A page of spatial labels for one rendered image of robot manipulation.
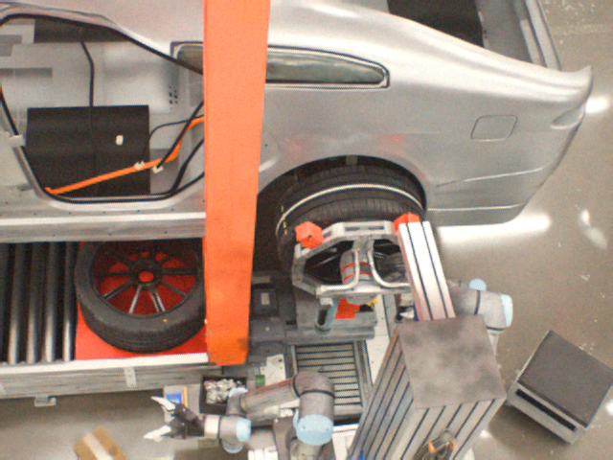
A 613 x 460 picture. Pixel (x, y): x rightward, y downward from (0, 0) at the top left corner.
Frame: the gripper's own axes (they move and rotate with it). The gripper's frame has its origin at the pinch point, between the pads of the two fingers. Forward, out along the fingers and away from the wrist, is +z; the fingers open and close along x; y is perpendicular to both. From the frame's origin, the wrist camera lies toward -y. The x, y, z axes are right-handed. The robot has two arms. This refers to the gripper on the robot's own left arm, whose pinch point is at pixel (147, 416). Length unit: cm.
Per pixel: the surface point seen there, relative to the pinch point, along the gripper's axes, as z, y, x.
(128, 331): 25, 64, 76
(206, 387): -14, 60, 50
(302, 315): -52, 87, 112
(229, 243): -21, -35, 50
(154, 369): 13, 81, 69
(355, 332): -80, 95, 112
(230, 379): -23, 60, 54
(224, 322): -19, 23, 58
